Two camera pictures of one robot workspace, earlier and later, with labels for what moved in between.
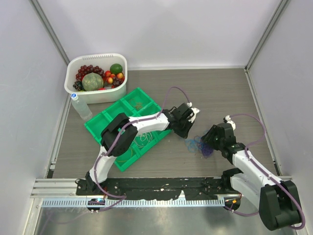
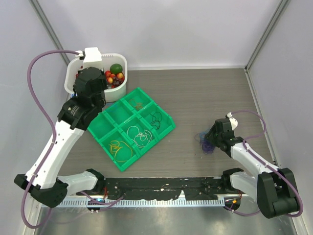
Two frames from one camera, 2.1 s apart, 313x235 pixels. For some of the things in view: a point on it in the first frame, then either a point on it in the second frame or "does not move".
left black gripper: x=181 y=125 -> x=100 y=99
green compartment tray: x=138 y=105 does not move
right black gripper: x=208 y=138 does not move
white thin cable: x=143 y=139 does not move
